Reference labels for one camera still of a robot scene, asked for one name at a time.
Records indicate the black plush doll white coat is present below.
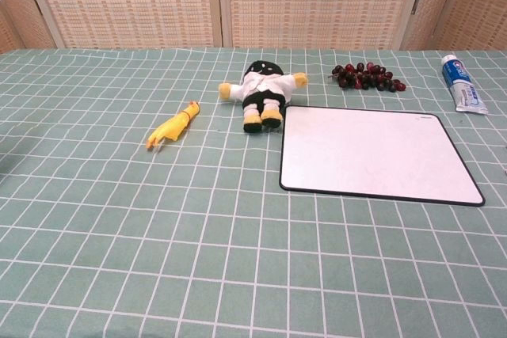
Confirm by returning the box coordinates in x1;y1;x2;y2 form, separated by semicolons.
218;59;309;134

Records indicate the yellow rubber chicken toy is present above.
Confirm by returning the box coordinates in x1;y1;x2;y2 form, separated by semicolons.
145;101;201;152

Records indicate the green checked tablecloth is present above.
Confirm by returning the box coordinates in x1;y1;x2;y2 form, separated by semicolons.
0;47;507;338

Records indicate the dark red grape bunch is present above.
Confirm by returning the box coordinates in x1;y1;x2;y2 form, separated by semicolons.
331;61;408;93

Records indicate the woven folding screen panel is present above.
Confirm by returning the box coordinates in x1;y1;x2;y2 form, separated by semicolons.
17;0;223;50
433;0;507;51
0;0;59;54
215;0;431;51
399;0;471;51

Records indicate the blue white toothpaste tube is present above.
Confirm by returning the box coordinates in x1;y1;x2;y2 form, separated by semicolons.
440;54;489;116

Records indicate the white board with black frame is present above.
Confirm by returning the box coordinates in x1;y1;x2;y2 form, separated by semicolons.
278;104;486;207

